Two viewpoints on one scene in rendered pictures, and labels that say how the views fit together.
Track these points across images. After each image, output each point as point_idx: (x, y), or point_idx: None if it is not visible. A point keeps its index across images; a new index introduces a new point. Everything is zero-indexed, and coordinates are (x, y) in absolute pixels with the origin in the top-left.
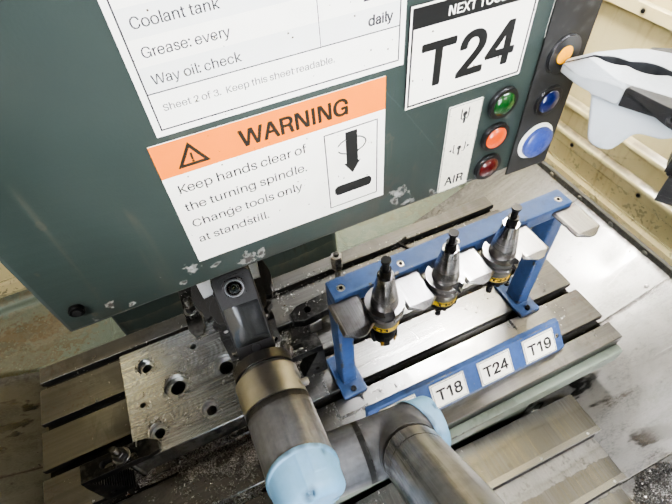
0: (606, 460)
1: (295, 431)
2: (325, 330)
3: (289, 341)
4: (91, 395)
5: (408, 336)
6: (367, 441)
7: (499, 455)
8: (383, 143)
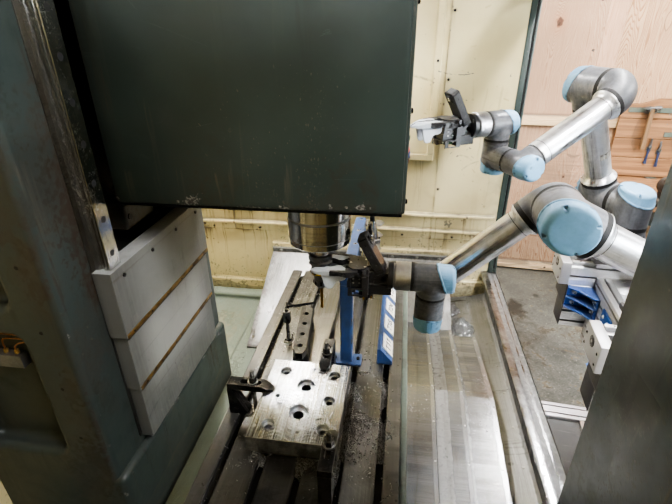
0: (440, 330)
1: (430, 263)
2: (311, 356)
3: None
4: (236, 496)
5: None
6: None
7: (418, 354)
8: None
